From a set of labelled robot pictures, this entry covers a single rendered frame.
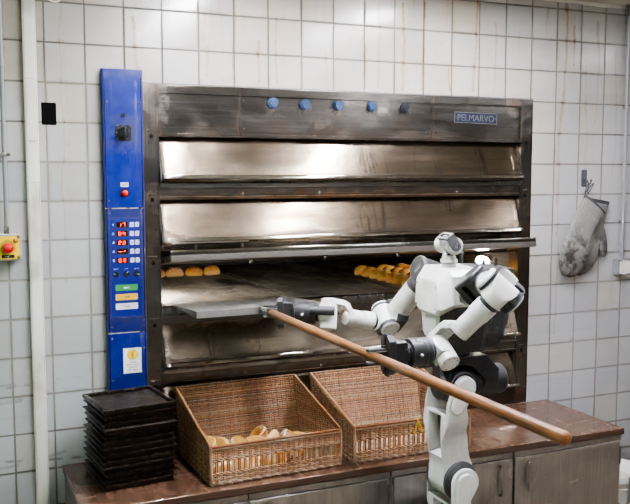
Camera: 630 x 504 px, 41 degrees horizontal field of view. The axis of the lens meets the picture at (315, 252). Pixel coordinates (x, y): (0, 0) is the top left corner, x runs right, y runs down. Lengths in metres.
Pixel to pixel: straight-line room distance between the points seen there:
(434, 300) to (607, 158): 1.92
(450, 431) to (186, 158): 1.53
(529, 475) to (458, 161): 1.47
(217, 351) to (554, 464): 1.56
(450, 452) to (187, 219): 1.42
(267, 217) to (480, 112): 1.20
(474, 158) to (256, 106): 1.13
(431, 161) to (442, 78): 0.39
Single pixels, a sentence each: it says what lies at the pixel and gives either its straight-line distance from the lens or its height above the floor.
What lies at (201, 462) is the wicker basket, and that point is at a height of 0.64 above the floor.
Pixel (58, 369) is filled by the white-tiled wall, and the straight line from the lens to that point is 3.56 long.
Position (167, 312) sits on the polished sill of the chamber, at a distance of 3.60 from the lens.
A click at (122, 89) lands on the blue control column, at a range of 3.50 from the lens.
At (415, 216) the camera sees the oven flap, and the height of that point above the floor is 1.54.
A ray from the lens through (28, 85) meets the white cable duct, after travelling 3.47.
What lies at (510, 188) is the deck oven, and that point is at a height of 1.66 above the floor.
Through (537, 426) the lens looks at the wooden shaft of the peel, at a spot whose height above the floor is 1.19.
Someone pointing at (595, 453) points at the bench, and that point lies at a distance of 4.13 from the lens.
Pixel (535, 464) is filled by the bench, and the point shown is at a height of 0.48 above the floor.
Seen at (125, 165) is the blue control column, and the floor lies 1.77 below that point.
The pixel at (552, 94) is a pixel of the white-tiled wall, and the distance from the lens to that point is 4.46.
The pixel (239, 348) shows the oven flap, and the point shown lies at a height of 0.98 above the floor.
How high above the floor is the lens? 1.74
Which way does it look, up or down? 5 degrees down
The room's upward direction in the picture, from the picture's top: straight up
